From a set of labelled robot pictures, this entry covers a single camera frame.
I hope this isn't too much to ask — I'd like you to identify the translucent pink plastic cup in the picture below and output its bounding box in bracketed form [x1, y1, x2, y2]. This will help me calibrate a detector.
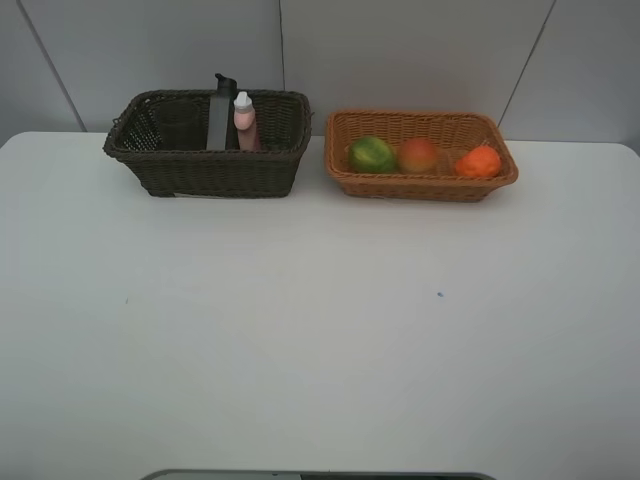
[156, 100, 201, 151]

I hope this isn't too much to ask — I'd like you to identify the pink bottle white cap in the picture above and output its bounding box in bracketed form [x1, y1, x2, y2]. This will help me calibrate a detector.
[234, 91, 260, 151]

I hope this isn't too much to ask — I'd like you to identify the green lime fruit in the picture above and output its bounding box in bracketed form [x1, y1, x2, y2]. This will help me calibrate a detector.
[348, 136, 397, 174]

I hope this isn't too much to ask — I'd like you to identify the dark green pump bottle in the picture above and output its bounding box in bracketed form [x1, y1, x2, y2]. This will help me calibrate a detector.
[206, 73, 237, 151]

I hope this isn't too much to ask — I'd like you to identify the red yellow peach fruit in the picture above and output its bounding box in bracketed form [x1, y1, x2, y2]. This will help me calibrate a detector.
[397, 137, 438, 175]

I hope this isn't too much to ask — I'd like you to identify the orange wicker basket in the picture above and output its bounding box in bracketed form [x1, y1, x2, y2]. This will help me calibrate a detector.
[324, 109, 519, 202]

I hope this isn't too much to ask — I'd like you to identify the orange tangerine fruit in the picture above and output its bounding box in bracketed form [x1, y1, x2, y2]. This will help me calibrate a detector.
[455, 145, 502, 178]

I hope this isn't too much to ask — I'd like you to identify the dark brown wicker basket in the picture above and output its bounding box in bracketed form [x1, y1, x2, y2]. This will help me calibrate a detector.
[103, 90, 312, 199]

